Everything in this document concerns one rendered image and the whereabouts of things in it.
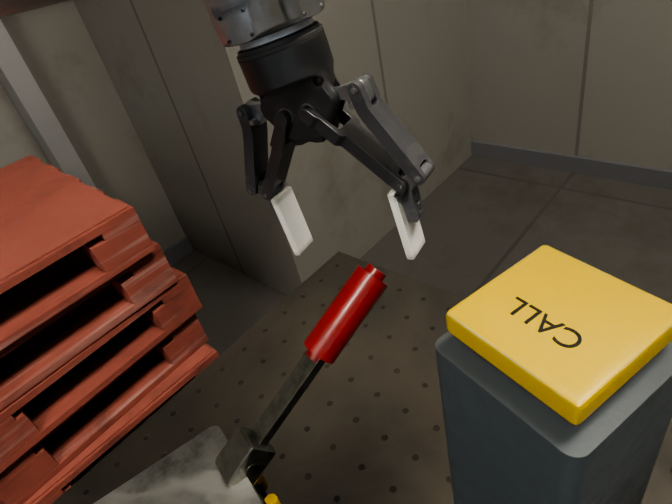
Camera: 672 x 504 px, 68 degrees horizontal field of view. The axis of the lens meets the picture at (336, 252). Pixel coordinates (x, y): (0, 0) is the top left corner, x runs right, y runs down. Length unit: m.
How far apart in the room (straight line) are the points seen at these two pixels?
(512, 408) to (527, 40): 2.29
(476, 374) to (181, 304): 1.29
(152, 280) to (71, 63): 1.07
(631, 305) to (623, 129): 2.25
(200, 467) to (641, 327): 0.23
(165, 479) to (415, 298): 0.63
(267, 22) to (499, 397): 0.30
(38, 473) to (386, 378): 0.99
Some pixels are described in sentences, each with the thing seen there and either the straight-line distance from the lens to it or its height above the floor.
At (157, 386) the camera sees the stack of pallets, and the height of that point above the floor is 0.27.
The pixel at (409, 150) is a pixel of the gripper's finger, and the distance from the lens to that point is 0.41.
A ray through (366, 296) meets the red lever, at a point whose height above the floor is 1.13.
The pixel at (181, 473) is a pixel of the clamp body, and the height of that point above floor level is 1.06.
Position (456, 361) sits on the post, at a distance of 0.21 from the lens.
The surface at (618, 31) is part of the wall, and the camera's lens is 2.32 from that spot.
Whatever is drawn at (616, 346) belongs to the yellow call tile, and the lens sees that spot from 0.19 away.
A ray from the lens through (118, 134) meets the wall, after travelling 2.27.
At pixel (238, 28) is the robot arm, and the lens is 0.41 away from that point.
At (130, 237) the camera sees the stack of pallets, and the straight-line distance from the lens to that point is 1.27.
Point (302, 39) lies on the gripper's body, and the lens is 0.41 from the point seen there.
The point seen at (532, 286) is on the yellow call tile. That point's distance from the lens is 0.21.
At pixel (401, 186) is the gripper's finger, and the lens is 0.41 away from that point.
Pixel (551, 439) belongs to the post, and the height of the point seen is 1.14.
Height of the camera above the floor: 1.30
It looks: 36 degrees down
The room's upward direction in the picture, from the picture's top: 14 degrees counter-clockwise
